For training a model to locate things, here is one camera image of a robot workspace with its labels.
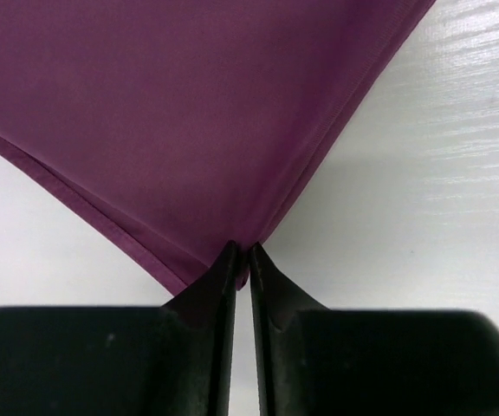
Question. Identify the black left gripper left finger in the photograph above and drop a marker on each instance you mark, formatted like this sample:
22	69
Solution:
201	358

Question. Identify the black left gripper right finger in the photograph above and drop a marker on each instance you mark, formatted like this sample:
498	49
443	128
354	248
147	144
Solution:
276	301

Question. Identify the purple cloth napkin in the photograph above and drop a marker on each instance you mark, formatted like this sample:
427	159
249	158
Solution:
174	127

